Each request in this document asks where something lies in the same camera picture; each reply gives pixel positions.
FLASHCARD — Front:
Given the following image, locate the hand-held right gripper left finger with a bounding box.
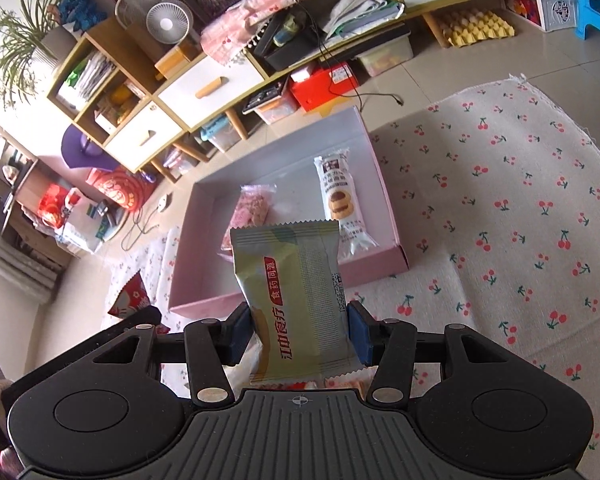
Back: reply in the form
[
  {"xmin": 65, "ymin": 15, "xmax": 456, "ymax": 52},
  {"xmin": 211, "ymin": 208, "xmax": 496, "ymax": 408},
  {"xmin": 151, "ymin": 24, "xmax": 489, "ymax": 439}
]
[{"xmin": 92, "ymin": 302, "xmax": 253, "ymax": 408}]

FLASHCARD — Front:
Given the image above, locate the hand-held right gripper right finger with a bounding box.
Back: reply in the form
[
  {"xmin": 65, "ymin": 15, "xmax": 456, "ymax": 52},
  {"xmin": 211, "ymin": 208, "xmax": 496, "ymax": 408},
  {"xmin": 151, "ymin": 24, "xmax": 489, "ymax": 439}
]
[{"xmin": 346, "ymin": 301, "xmax": 506, "ymax": 403}]

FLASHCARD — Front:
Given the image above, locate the pale green snack packet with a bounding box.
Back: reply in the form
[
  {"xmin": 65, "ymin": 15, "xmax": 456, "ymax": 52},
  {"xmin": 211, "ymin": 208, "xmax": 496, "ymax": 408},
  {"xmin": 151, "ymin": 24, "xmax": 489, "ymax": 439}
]
[{"xmin": 229, "ymin": 220, "xmax": 368, "ymax": 388}]

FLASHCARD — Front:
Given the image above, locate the pink cardboard box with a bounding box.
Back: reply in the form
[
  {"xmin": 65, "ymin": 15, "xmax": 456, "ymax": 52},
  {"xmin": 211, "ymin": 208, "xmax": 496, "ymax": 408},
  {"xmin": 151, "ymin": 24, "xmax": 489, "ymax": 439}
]
[{"xmin": 167, "ymin": 106, "xmax": 410, "ymax": 317}]

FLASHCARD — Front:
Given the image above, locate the pink snack packet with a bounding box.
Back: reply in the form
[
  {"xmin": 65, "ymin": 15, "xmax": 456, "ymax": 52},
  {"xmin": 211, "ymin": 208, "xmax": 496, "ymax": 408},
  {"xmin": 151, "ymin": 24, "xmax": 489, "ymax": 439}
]
[{"xmin": 220, "ymin": 184, "xmax": 276, "ymax": 257}]

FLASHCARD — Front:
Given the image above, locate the white cake roll packet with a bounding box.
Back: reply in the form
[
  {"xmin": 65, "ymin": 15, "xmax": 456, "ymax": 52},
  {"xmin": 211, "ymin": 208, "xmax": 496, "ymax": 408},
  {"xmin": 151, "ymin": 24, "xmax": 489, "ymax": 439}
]
[{"xmin": 313, "ymin": 147, "xmax": 381, "ymax": 262}]

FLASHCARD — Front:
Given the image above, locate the cherry print cloth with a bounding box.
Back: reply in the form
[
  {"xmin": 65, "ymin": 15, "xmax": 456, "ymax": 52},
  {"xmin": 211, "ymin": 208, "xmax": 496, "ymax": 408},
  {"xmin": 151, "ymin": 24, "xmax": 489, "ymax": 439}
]
[{"xmin": 102, "ymin": 75, "xmax": 600, "ymax": 480}]

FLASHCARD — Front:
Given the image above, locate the white shopping bag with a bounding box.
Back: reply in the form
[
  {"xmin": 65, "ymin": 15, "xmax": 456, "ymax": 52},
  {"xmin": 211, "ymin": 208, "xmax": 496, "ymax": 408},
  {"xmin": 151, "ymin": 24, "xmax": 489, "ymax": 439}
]
[{"xmin": 54, "ymin": 200, "xmax": 127, "ymax": 257}]

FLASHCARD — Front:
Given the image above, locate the round red printed bag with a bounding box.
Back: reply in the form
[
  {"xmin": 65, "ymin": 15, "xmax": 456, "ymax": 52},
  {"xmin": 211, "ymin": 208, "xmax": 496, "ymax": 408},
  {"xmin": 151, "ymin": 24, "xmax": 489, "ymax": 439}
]
[{"xmin": 87, "ymin": 167, "xmax": 157, "ymax": 211}]

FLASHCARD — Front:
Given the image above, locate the white cabinet drawer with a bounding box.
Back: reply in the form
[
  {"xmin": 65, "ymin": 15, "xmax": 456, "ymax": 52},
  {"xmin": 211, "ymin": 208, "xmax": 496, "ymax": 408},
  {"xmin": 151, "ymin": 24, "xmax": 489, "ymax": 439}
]
[
  {"xmin": 105, "ymin": 101, "xmax": 186, "ymax": 171},
  {"xmin": 155, "ymin": 54, "xmax": 266, "ymax": 128}
]

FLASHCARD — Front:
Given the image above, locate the red gift bag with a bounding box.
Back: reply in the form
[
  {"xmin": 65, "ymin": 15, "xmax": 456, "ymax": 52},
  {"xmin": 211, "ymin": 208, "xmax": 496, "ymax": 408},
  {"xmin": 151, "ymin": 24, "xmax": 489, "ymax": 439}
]
[{"xmin": 36, "ymin": 185, "xmax": 81, "ymax": 231}]

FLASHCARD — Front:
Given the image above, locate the clear bin with orange contents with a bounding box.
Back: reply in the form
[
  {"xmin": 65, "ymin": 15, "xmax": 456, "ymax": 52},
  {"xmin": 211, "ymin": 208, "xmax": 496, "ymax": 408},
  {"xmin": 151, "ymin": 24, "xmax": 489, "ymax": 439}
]
[{"xmin": 252, "ymin": 94, "xmax": 301, "ymax": 124}]

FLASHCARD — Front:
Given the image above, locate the purple hat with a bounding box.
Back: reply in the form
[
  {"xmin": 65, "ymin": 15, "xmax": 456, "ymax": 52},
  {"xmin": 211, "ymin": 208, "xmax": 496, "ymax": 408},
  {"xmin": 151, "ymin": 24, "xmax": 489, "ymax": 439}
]
[{"xmin": 61, "ymin": 124, "xmax": 122, "ymax": 169}]

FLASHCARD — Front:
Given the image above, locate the red cardboard box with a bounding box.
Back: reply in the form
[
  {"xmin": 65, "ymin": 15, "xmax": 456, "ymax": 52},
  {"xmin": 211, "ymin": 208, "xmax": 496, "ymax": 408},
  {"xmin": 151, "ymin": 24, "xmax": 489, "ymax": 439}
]
[{"xmin": 289, "ymin": 62, "xmax": 362, "ymax": 113}]

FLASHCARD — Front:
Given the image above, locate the wooden cabinet with shelves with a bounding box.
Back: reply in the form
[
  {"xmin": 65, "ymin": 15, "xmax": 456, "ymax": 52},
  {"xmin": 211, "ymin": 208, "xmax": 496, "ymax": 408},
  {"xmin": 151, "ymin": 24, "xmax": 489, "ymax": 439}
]
[{"xmin": 46, "ymin": 15, "xmax": 267, "ymax": 173}]

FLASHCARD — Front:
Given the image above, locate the clear storage bin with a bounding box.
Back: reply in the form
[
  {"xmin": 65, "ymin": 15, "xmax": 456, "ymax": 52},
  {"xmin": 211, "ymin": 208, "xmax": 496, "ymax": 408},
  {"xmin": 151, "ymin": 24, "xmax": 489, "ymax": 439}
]
[{"xmin": 355, "ymin": 35, "xmax": 415, "ymax": 78}]

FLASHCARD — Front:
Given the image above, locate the small wooden box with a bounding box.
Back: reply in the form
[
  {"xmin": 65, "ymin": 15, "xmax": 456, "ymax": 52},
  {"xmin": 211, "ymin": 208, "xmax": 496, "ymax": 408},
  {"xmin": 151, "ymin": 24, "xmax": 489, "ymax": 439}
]
[{"xmin": 154, "ymin": 45, "xmax": 202, "ymax": 81}]

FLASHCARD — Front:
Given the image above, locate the black storage bin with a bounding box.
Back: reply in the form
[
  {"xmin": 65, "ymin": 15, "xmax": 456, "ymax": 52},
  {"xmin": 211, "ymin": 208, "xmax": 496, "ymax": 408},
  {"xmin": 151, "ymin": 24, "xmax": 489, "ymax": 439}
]
[{"xmin": 252, "ymin": 10, "xmax": 327, "ymax": 72}]

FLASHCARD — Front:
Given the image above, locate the pink printed cloth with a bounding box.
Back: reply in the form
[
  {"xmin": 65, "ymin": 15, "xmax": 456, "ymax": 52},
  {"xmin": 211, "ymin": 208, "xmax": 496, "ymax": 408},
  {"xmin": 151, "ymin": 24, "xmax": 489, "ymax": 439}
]
[{"xmin": 200, "ymin": 0, "xmax": 303, "ymax": 67}]

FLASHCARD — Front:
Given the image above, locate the small white round fan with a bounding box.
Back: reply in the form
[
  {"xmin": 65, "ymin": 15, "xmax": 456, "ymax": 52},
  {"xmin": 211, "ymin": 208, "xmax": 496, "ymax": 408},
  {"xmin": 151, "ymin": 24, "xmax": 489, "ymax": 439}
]
[{"xmin": 146, "ymin": 1, "xmax": 195, "ymax": 47}]

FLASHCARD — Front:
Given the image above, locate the pile of papers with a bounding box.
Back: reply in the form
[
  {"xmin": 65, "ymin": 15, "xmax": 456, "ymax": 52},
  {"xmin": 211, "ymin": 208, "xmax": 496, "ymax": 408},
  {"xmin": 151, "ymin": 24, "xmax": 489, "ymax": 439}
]
[{"xmin": 324, "ymin": 0, "xmax": 407, "ymax": 41}]

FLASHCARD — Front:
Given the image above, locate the yellow egg tray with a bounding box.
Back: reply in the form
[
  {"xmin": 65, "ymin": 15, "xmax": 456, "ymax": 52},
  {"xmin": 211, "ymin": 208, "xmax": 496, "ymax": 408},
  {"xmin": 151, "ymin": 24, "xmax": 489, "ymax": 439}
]
[{"xmin": 442, "ymin": 10, "xmax": 517, "ymax": 49}]

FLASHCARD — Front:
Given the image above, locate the long wooden stand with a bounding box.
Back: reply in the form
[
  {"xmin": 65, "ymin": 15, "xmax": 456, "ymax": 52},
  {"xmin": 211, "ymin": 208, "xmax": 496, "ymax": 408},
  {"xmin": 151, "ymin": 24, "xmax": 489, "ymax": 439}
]
[{"xmin": 230, "ymin": 0, "xmax": 581, "ymax": 141}]

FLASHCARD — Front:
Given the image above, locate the green potted plant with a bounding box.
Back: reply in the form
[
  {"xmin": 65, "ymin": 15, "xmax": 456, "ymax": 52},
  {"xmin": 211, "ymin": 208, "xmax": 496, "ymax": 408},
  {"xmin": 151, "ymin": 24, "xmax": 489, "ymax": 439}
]
[{"xmin": 0, "ymin": 0, "xmax": 81, "ymax": 111}]

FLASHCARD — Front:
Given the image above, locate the red toy box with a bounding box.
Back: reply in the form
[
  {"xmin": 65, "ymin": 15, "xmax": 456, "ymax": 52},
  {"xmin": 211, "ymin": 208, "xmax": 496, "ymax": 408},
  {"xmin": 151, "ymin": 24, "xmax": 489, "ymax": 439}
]
[{"xmin": 504, "ymin": 0, "xmax": 546, "ymax": 26}]

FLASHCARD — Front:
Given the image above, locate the white plastic crate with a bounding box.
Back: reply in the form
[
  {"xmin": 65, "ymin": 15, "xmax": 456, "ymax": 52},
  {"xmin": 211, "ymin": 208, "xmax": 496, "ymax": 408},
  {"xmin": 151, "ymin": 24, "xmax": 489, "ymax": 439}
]
[{"xmin": 534, "ymin": 0, "xmax": 581, "ymax": 29}]

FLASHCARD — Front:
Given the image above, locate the black cable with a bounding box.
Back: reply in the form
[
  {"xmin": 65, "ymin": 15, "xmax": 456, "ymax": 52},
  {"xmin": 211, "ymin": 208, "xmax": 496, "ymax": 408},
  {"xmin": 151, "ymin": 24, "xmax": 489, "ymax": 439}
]
[{"xmin": 260, "ymin": 0, "xmax": 406, "ymax": 111}]

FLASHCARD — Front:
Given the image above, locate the white wire fan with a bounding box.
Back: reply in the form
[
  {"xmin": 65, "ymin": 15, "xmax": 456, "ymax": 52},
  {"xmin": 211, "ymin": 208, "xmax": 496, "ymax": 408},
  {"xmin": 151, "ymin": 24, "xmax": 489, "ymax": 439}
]
[{"xmin": 115, "ymin": 0, "xmax": 166, "ymax": 29}]

